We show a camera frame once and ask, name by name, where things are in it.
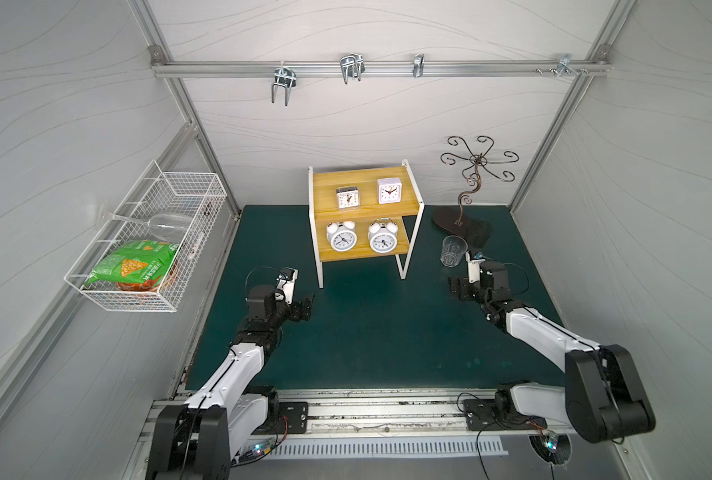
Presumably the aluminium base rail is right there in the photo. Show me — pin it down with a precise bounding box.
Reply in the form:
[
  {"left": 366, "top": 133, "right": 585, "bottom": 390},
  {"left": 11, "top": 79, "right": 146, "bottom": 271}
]
[{"left": 279, "top": 388, "right": 496, "bottom": 439}]

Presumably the white wire basket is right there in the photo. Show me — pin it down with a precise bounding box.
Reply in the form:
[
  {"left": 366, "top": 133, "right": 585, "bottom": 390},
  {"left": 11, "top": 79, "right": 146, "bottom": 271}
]
[{"left": 64, "top": 161, "right": 226, "bottom": 312}]

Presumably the clear drinking glass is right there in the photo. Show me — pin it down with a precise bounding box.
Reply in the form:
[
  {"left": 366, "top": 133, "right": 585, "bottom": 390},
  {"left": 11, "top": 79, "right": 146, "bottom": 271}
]
[{"left": 440, "top": 235, "right": 468, "bottom": 268}]

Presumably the white cube alarm clock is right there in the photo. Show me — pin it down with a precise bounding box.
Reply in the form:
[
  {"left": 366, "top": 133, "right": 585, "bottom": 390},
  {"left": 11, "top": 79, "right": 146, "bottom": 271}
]
[{"left": 377, "top": 177, "right": 403, "bottom": 205}]

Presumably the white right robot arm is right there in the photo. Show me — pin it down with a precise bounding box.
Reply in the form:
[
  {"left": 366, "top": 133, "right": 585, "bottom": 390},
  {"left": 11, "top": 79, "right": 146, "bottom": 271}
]
[{"left": 449, "top": 259, "right": 657, "bottom": 444}]

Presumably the green snack bag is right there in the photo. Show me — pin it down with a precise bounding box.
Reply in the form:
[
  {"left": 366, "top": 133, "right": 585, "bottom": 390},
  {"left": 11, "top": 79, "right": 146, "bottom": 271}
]
[{"left": 83, "top": 240, "right": 179, "bottom": 291}]

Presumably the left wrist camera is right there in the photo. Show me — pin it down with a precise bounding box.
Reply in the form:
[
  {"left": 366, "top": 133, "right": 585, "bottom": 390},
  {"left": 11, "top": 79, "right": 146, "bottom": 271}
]
[{"left": 275, "top": 267, "right": 299, "bottom": 305}]

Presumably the metal double hook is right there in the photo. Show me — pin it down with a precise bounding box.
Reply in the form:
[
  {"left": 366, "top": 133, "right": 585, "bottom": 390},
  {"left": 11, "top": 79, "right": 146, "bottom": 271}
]
[
  {"left": 340, "top": 53, "right": 366, "bottom": 84},
  {"left": 271, "top": 66, "right": 297, "bottom": 106}
]

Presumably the yellow wooden two-tier shelf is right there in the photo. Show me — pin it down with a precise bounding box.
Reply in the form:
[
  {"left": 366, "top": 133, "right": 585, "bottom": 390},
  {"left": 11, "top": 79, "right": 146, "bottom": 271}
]
[{"left": 308, "top": 160, "right": 425, "bottom": 287}]

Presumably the round black fan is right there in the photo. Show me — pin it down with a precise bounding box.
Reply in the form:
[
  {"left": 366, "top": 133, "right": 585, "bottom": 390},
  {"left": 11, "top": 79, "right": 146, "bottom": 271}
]
[{"left": 529, "top": 434, "right": 572, "bottom": 466}]

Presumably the white twin-bell alarm clock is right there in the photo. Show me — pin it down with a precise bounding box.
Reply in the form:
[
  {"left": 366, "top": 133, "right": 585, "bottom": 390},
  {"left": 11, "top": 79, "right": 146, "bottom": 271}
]
[{"left": 326, "top": 221, "right": 358, "bottom": 253}]

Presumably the clear wine glass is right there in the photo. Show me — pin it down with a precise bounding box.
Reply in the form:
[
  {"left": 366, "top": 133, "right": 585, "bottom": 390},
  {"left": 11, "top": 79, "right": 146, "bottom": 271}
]
[{"left": 98, "top": 210, "right": 193, "bottom": 243}]

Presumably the right metal hook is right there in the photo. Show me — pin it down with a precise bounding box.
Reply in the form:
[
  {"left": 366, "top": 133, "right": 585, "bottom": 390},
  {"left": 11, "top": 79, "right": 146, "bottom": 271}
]
[{"left": 536, "top": 53, "right": 589, "bottom": 78}]

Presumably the dark metal jewelry stand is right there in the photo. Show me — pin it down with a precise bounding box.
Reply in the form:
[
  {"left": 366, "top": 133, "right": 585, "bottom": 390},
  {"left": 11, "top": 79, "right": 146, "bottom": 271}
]
[{"left": 432, "top": 135, "right": 520, "bottom": 250}]

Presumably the small metal hook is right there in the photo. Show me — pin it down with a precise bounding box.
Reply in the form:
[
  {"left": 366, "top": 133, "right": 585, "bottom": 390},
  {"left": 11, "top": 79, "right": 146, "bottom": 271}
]
[{"left": 412, "top": 54, "right": 425, "bottom": 79}]

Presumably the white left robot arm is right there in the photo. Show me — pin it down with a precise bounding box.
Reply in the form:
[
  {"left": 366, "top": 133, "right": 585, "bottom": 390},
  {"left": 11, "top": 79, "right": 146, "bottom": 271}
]
[{"left": 145, "top": 281, "right": 315, "bottom": 479}]

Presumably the aluminium top rail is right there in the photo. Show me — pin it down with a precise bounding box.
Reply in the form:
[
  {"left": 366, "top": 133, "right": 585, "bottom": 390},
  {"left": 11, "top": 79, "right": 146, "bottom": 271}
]
[{"left": 152, "top": 58, "right": 613, "bottom": 80}]

